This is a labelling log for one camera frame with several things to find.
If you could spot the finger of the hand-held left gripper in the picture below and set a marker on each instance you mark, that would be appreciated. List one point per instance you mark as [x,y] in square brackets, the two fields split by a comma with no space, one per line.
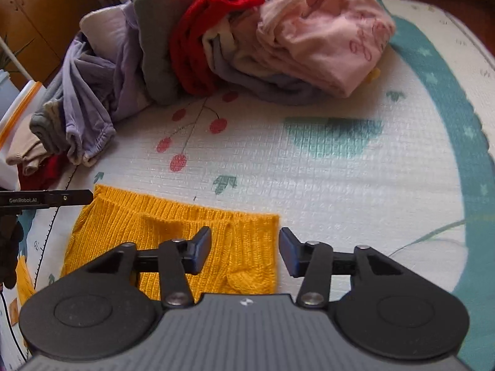
[58,198]

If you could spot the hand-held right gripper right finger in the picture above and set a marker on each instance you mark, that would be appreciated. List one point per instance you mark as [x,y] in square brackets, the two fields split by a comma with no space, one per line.
[290,253]

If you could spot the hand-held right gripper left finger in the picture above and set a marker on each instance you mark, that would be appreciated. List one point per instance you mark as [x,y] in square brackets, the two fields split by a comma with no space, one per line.
[199,253]

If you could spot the yellow knit sweater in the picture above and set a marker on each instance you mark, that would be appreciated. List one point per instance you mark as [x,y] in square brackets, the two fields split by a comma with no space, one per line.
[116,232]

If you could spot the person's left hand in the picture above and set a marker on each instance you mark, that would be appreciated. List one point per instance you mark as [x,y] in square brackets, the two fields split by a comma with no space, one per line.
[9,247]

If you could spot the red knit sweater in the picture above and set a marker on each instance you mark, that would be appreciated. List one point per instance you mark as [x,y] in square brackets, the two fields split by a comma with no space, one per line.
[46,174]

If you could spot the beige folded garment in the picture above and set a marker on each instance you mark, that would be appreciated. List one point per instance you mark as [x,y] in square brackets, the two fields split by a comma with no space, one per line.
[23,147]

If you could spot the grey lavender pants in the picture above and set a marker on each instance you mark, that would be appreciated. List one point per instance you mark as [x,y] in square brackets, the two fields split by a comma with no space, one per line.
[85,123]

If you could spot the printed foam play mat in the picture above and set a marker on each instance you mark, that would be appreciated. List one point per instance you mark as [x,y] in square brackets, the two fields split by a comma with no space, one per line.
[309,170]

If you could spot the white orange storage box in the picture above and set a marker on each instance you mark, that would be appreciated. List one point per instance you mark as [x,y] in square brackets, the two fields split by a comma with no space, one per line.
[17,104]

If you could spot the white plastic bin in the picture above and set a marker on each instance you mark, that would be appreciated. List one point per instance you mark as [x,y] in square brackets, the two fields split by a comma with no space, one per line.
[6,85]

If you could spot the lavender top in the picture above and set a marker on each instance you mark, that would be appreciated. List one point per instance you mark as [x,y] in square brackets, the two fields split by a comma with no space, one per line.
[127,85]

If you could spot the white metal rack pole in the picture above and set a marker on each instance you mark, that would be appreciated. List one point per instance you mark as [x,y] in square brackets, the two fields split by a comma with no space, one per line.
[19,63]

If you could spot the green leafy plant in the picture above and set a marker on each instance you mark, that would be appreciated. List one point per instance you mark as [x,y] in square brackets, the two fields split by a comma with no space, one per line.
[11,54]

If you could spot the pale grey blue garment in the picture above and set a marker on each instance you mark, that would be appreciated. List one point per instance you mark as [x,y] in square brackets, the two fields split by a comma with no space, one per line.
[270,89]

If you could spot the grey green garment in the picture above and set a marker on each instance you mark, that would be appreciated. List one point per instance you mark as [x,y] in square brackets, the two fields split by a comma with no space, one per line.
[158,54]

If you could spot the white folded garment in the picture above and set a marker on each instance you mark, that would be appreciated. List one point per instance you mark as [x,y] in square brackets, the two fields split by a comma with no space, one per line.
[104,23]

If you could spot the wooden cabinet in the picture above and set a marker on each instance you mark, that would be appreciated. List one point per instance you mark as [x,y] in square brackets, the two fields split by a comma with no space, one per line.
[38,7]

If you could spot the cream garment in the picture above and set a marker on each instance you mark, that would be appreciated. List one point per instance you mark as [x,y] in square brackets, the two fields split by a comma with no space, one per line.
[247,65]

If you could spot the red garment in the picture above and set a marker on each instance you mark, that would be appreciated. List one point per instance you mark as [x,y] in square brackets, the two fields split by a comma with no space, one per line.
[193,46]

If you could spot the pink printed garment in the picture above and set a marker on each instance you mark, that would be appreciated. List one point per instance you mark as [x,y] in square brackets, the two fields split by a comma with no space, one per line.
[328,46]

